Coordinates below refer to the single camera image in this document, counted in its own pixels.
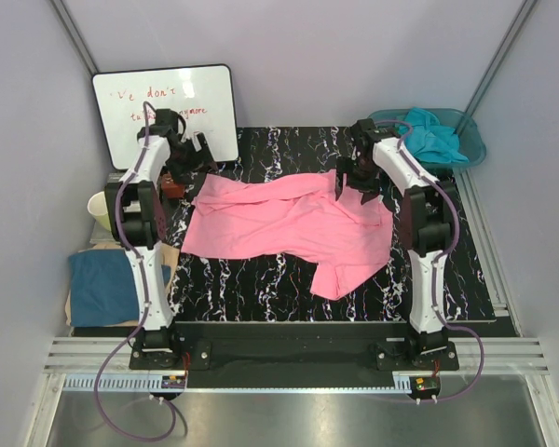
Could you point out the black marbled table mat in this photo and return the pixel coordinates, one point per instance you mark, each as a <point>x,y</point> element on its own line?
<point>276,288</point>

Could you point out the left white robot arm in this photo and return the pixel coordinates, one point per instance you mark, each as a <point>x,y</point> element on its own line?
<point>138,223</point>

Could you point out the white slotted cable duct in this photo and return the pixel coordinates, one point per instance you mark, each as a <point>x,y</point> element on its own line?
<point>158,383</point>

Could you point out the folded blue t shirt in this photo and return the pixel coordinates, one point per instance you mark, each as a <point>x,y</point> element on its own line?
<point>102,289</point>

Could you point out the teal plastic basin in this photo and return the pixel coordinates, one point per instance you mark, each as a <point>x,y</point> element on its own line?
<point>471,143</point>

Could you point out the white whiteboard black frame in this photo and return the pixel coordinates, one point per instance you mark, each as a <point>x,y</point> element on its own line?
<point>202,95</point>

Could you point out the turquoise t shirt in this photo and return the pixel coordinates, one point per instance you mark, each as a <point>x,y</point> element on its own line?
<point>428,140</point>

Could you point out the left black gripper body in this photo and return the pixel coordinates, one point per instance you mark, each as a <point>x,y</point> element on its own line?
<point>186,158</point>

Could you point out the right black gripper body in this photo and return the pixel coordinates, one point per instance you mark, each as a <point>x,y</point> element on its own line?
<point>361,175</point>

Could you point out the pink t shirt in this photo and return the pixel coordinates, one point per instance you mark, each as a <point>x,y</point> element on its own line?
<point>347,240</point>

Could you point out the aluminium extrusion rail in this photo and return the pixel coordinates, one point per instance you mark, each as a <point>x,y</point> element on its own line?
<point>502,356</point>

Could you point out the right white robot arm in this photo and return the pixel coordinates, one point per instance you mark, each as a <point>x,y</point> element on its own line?
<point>428,225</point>

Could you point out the dark red small box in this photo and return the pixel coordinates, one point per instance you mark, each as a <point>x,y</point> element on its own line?
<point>170,188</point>

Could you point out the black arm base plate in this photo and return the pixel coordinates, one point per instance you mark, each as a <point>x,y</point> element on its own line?
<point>292,356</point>

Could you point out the yellow green mug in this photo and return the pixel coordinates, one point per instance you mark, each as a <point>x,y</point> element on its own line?
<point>97,208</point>

